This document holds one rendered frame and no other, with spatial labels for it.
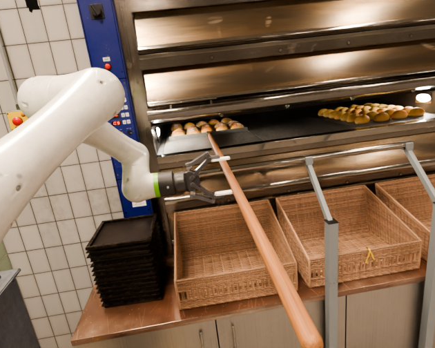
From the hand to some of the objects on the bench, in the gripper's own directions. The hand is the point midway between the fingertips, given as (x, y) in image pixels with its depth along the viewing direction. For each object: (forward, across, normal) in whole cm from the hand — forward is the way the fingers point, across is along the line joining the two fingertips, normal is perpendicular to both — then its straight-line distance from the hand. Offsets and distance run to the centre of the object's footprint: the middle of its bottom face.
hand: (228, 175), depth 116 cm
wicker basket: (+121, +61, -30) cm, 138 cm away
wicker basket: (0, +61, -28) cm, 67 cm away
